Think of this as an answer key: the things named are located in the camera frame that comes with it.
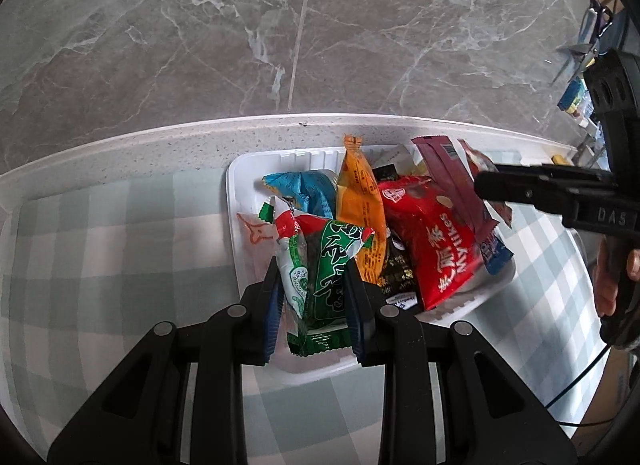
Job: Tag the yellow sponge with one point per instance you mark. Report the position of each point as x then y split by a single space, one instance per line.
560 160

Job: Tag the red patterned candy packet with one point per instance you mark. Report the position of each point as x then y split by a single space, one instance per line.
475 155

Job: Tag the green white snack packet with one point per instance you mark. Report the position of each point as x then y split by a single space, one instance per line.
320 265

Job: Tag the green white checked tablecloth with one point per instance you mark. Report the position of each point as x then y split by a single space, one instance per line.
125 245

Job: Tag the large white snack bag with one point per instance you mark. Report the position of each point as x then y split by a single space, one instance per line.
400 154

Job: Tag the black gold print packet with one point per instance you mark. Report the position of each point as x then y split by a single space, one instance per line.
397 265

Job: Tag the person's right hand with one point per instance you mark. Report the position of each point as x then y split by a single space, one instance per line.
607 290

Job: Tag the red chocolate ball packet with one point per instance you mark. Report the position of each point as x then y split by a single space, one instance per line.
430 240

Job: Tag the blue white snack packet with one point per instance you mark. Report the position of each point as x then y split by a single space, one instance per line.
305 190

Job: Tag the small black snack packet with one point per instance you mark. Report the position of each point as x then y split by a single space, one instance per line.
385 172

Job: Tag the maroon snack packet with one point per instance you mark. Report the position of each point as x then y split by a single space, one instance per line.
450 170

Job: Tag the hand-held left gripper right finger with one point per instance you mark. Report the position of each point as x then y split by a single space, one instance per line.
354 325

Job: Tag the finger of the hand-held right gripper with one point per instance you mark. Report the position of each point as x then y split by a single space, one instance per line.
525 190

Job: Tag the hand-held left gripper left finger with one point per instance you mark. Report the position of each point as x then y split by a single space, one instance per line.
274 325

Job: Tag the blue orange snack packet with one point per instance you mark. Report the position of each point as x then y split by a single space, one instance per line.
495 255

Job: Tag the white plastic tray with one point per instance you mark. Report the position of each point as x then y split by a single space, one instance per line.
240 180

